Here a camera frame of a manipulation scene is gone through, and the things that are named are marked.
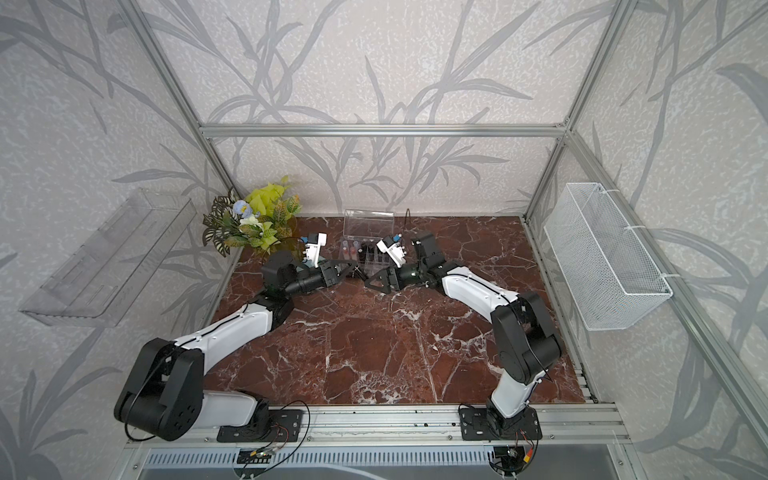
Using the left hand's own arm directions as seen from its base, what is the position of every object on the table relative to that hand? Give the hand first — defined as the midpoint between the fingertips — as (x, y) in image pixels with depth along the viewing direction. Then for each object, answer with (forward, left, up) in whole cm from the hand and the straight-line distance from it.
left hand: (354, 263), depth 79 cm
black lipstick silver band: (+17, 0, -16) cm, 23 cm away
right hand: (-1, -6, -6) cm, 8 cm away
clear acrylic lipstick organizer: (+33, +3, -24) cm, 41 cm away
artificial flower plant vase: (+16, +30, -1) cm, 34 cm away
